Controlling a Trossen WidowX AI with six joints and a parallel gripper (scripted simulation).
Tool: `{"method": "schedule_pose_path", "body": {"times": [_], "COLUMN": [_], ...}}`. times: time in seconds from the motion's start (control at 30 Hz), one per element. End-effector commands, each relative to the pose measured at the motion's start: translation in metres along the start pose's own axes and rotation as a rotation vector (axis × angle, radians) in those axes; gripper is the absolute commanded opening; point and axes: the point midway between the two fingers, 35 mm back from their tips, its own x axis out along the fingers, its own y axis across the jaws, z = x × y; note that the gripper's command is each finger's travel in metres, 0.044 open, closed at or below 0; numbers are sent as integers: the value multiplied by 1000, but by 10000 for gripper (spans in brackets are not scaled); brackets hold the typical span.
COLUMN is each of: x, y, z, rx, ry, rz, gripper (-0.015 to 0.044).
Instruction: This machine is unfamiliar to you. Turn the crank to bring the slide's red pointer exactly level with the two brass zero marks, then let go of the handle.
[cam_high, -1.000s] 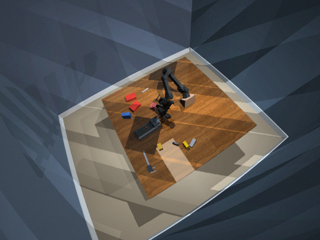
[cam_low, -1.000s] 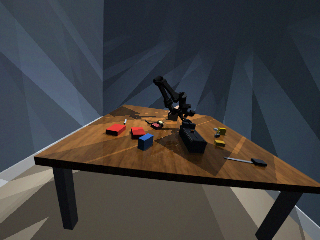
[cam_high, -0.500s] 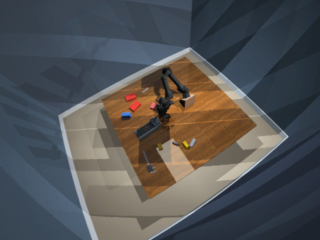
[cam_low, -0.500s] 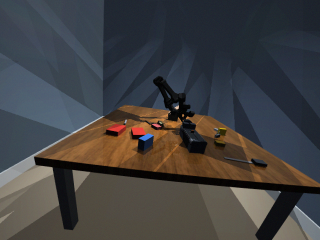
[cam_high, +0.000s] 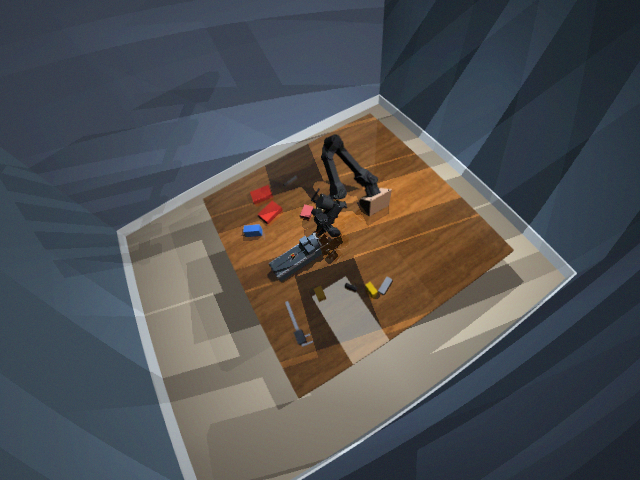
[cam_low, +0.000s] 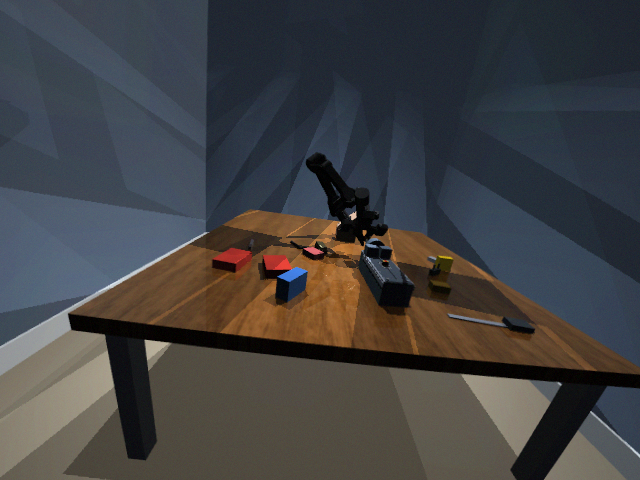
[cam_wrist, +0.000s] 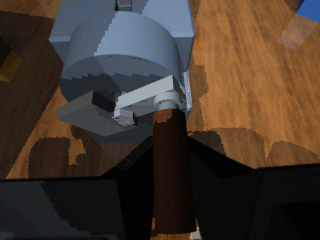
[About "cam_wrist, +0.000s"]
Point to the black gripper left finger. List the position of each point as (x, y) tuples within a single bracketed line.
[(117, 205)]

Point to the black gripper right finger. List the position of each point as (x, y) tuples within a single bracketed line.
[(233, 201)]

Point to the yellow rectangular block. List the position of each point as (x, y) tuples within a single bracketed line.
[(5, 50)]

